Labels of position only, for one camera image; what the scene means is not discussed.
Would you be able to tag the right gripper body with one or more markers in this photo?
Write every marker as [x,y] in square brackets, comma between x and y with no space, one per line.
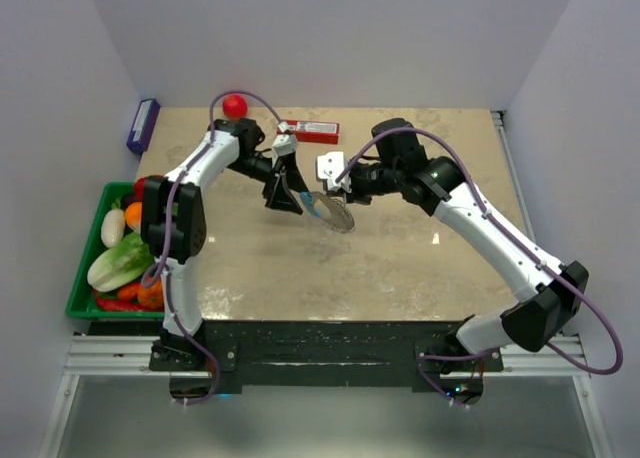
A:
[365,182]

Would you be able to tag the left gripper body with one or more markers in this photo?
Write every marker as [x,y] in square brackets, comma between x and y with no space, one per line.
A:
[280,166]

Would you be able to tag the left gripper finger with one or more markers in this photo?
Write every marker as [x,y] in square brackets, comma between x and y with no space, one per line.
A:
[279,197]
[295,180]

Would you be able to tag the blue grey keyring with rings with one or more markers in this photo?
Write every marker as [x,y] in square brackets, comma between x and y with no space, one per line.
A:
[329,211]

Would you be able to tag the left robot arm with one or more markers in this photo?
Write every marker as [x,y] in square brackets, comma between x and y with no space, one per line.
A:
[174,227]

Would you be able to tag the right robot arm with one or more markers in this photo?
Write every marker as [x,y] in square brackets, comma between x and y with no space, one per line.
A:
[545,288]

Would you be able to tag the red rectangular box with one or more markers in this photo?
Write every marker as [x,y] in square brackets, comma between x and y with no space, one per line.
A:
[315,132]

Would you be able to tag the red tomato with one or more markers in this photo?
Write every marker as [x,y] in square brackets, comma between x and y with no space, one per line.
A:
[234,106]

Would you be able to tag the red bell pepper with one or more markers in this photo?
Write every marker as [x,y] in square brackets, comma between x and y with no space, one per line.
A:
[139,187]

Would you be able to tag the orange fruit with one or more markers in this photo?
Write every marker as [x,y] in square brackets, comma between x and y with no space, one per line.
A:
[133,215]

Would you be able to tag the purple box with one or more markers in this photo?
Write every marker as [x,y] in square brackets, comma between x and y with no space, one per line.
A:
[143,126]

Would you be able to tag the green cabbage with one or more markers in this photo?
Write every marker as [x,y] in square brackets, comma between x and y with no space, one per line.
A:
[120,265]

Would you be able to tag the orange pumpkin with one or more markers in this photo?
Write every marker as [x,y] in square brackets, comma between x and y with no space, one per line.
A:
[151,298]

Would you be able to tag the white radish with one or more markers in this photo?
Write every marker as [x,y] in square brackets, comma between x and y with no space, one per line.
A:
[112,228]

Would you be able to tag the red chili pepper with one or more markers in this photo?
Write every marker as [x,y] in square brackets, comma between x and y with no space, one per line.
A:
[108,304]

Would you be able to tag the green plastic bin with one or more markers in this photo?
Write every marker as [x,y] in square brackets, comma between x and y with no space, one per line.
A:
[81,303]

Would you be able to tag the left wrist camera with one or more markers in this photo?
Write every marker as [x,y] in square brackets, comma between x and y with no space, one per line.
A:
[284,144]

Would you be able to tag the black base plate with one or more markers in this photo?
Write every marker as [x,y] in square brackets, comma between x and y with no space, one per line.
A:
[323,354]

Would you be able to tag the aluminium frame rail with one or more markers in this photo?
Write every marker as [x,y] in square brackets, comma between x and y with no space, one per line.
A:
[110,404]

